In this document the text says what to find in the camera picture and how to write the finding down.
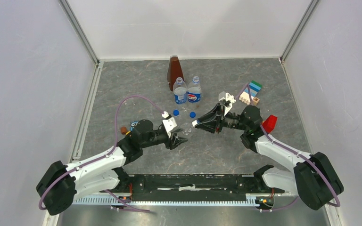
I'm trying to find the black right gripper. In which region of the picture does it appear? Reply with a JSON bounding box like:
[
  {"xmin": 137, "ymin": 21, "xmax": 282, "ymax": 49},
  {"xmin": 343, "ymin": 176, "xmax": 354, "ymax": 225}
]
[{"xmin": 194, "ymin": 103, "xmax": 248, "ymax": 135}]

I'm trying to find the clear unlabelled plastic bottle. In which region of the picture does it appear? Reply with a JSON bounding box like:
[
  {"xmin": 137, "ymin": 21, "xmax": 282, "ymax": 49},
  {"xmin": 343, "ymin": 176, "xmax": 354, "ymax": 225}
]
[{"xmin": 177, "ymin": 122, "xmax": 195, "ymax": 139}]

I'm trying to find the blue bottle cap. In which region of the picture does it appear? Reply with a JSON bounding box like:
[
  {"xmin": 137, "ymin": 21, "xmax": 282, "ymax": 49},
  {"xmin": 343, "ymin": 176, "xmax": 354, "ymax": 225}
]
[
  {"xmin": 189, "ymin": 112, "xmax": 196, "ymax": 118},
  {"xmin": 173, "ymin": 109, "xmax": 180, "ymax": 116}
]

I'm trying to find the Pepsi bottle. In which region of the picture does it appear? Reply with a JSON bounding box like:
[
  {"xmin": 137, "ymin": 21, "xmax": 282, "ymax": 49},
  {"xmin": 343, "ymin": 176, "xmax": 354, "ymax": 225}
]
[
  {"xmin": 187, "ymin": 76, "xmax": 202, "ymax": 103},
  {"xmin": 173, "ymin": 77, "xmax": 188, "ymax": 105}
]

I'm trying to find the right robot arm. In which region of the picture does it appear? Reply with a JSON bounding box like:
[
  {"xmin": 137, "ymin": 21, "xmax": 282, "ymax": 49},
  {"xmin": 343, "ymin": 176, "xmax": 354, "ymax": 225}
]
[{"xmin": 192, "ymin": 103, "xmax": 345, "ymax": 210}]

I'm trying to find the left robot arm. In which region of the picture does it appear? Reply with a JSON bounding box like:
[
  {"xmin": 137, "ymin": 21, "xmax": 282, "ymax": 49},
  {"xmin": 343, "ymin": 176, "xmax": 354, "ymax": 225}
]
[{"xmin": 36, "ymin": 119, "xmax": 188, "ymax": 216}]

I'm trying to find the light wooden cube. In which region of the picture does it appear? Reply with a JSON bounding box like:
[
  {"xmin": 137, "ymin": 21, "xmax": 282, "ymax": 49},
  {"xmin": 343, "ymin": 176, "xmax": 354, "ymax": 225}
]
[{"xmin": 251, "ymin": 97, "xmax": 260, "ymax": 106}]

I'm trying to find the blue owl toy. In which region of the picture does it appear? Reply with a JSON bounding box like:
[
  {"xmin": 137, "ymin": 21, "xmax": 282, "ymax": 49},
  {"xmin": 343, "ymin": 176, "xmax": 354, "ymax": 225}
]
[{"xmin": 130, "ymin": 121, "xmax": 139, "ymax": 131}]

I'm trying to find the blue green stacked block toy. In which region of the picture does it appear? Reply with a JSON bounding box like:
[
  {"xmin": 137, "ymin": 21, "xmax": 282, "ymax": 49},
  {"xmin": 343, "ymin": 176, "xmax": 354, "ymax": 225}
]
[{"xmin": 239, "ymin": 80, "xmax": 262, "ymax": 105}]

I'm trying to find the red toy block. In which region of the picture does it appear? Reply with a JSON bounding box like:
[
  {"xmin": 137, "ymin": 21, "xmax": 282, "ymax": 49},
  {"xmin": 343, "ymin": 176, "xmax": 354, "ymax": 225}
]
[{"xmin": 262, "ymin": 115, "xmax": 278, "ymax": 133}]

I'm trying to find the small brown toy piece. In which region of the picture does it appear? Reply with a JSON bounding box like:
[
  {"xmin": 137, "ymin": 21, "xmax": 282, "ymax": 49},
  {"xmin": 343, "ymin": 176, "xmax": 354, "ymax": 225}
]
[{"xmin": 120, "ymin": 126, "xmax": 129, "ymax": 135}]

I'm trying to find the brown wooden metronome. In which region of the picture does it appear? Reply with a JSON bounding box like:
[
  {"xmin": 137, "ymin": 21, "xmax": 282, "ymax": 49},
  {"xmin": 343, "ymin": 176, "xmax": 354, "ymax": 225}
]
[{"xmin": 167, "ymin": 55, "xmax": 185, "ymax": 91}]

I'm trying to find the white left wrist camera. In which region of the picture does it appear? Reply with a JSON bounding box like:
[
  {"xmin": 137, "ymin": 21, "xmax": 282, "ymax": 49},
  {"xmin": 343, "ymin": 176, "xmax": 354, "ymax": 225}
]
[{"xmin": 162, "ymin": 111, "xmax": 178, "ymax": 138}]

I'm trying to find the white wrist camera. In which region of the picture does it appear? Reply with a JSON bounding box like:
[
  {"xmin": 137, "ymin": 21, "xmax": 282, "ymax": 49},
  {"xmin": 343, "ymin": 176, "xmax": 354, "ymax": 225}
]
[
  {"xmin": 162, "ymin": 111, "xmax": 178, "ymax": 138},
  {"xmin": 218, "ymin": 91, "xmax": 236, "ymax": 116}
]

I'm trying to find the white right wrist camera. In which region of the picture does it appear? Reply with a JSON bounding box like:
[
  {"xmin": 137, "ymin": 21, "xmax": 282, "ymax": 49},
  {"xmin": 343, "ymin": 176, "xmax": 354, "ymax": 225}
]
[{"xmin": 218, "ymin": 91, "xmax": 236, "ymax": 116}]

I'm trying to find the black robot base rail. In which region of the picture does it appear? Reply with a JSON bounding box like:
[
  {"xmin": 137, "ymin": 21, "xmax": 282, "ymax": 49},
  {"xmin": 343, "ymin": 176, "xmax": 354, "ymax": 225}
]
[{"xmin": 110, "ymin": 169, "xmax": 284, "ymax": 205}]

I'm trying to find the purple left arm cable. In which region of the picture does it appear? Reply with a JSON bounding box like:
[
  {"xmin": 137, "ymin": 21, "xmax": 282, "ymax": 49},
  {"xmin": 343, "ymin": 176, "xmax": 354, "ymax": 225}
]
[{"xmin": 38, "ymin": 95, "xmax": 166, "ymax": 214}]

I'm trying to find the aluminium frame post right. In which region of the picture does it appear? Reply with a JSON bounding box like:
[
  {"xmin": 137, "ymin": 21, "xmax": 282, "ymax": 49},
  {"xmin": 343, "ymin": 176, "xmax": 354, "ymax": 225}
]
[{"xmin": 279, "ymin": 0, "xmax": 320, "ymax": 65}]

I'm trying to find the aluminium frame post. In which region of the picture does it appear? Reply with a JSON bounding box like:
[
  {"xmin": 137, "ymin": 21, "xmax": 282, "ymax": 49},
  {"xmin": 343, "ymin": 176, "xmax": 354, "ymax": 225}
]
[
  {"xmin": 58, "ymin": 0, "xmax": 100, "ymax": 65},
  {"xmin": 279, "ymin": 0, "xmax": 320, "ymax": 65}
]

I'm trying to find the aluminium frame post left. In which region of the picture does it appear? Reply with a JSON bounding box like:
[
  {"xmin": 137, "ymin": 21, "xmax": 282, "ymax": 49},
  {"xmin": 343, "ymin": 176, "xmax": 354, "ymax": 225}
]
[{"xmin": 58, "ymin": 0, "xmax": 100, "ymax": 65}]

